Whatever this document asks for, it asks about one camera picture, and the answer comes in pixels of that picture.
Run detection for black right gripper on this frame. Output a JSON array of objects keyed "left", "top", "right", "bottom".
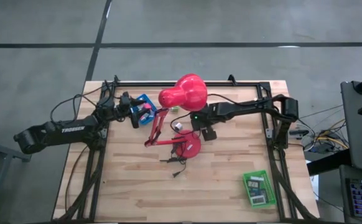
[{"left": 189, "top": 104, "right": 220, "bottom": 141}]

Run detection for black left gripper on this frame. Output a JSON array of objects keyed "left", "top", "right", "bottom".
[{"left": 115, "top": 91, "right": 152, "bottom": 129}]

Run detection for blue plastic basket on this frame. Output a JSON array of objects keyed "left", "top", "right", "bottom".
[{"left": 130, "top": 93, "right": 159, "bottom": 126}]

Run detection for red desk lamp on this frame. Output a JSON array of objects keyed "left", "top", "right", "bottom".
[{"left": 143, "top": 73, "right": 209, "bottom": 159}]

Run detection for green plastic basket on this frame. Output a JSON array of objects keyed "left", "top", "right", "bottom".
[{"left": 242, "top": 169, "right": 277, "bottom": 208}]

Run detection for grey metal stand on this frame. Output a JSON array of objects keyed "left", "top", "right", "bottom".
[{"left": 0, "top": 136, "right": 32, "bottom": 224}]

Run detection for dark grey cart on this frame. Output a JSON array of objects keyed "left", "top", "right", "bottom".
[{"left": 339, "top": 80, "right": 362, "bottom": 170}]

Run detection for black lamp power cord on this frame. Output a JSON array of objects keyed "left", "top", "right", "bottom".
[{"left": 159, "top": 141, "right": 190, "bottom": 179}]

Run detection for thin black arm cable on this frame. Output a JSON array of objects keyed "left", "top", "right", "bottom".
[{"left": 49, "top": 80, "right": 116, "bottom": 124}]

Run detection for yellow cable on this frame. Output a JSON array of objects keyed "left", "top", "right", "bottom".
[{"left": 319, "top": 135, "right": 350, "bottom": 150}]

